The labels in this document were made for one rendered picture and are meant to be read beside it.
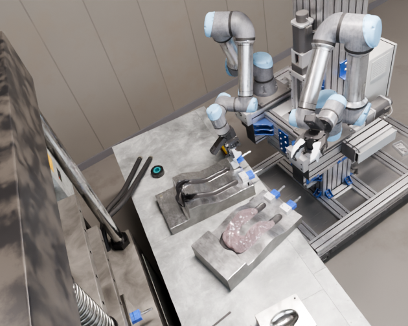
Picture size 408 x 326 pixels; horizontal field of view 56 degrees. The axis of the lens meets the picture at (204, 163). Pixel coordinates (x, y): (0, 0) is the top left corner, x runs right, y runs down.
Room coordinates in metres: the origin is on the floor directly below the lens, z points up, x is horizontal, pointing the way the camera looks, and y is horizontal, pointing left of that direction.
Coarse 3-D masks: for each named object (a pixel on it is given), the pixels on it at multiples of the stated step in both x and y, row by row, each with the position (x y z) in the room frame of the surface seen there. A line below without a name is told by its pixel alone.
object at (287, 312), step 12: (288, 300) 0.66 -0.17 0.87; (264, 312) 0.64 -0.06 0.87; (276, 312) 0.63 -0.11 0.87; (288, 312) 0.62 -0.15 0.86; (300, 312) 0.60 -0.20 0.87; (264, 324) 0.59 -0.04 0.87; (276, 324) 0.59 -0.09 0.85; (288, 324) 0.58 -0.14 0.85; (300, 324) 0.55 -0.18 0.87; (312, 324) 0.54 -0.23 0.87
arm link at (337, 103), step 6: (330, 96) 1.15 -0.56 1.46; (336, 96) 1.13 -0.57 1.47; (342, 96) 1.12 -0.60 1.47; (330, 102) 1.11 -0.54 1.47; (336, 102) 1.10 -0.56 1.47; (342, 102) 1.10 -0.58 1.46; (324, 108) 1.09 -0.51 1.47; (330, 108) 1.07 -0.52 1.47; (336, 108) 1.07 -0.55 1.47; (342, 108) 1.08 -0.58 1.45; (336, 114) 1.05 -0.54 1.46; (342, 114) 1.08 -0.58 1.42
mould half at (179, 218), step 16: (224, 160) 1.52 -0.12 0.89; (176, 176) 1.48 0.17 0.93; (192, 176) 1.46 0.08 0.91; (208, 176) 1.45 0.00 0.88; (224, 176) 1.41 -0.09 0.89; (176, 192) 1.42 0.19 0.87; (192, 192) 1.33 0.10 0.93; (224, 192) 1.31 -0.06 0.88; (240, 192) 1.28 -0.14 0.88; (176, 208) 1.32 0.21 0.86; (192, 208) 1.23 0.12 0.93; (208, 208) 1.24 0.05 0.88; (224, 208) 1.26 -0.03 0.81; (176, 224) 1.21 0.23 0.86; (192, 224) 1.22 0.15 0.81
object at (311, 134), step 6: (324, 120) 1.02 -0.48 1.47; (330, 126) 1.01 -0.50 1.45; (306, 132) 1.00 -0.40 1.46; (312, 132) 0.99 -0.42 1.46; (318, 132) 0.98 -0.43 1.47; (324, 132) 0.97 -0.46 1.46; (306, 138) 0.97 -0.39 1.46; (312, 138) 0.96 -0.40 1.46; (318, 138) 0.94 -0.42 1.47; (306, 144) 0.97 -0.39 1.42; (312, 144) 0.96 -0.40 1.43; (306, 150) 0.98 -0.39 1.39; (324, 150) 0.95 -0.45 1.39
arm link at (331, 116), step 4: (320, 112) 1.09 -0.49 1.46; (324, 112) 1.06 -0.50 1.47; (328, 112) 1.06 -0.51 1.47; (332, 112) 1.05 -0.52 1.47; (320, 116) 1.05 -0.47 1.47; (324, 116) 1.04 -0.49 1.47; (328, 116) 1.04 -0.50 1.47; (332, 116) 1.04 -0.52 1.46; (336, 116) 1.04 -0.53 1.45; (332, 120) 1.02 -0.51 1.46; (336, 120) 1.03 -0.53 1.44
